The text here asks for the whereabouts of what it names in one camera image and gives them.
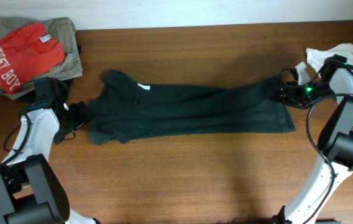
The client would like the olive folded garment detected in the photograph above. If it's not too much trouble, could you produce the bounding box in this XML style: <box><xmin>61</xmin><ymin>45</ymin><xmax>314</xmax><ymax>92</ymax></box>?
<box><xmin>0</xmin><ymin>17</ymin><xmax>83</xmax><ymax>101</ymax></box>

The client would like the right black cable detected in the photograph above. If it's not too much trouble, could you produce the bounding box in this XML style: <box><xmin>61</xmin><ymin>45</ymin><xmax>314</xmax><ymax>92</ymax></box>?
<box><xmin>278</xmin><ymin>60</ymin><xmax>353</xmax><ymax>224</ymax></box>

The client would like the dark green Nike t-shirt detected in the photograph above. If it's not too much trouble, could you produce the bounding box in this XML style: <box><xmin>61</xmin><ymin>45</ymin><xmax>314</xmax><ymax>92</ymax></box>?
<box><xmin>88</xmin><ymin>70</ymin><xmax>295</xmax><ymax>145</ymax></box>

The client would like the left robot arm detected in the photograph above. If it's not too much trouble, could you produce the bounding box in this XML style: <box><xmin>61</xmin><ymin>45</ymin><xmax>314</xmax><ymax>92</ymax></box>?
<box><xmin>0</xmin><ymin>77</ymin><xmax>99</xmax><ymax>224</ymax></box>

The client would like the red folded printed shirt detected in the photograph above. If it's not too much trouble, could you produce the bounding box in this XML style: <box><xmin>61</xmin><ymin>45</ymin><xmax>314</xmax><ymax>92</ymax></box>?
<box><xmin>0</xmin><ymin>22</ymin><xmax>65</xmax><ymax>95</ymax></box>

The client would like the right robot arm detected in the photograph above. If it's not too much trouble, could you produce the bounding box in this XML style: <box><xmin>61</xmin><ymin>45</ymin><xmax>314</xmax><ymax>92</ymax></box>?
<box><xmin>271</xmin><ymin>55</ymin><xmax>353</xmax><ymax>224</ymax></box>

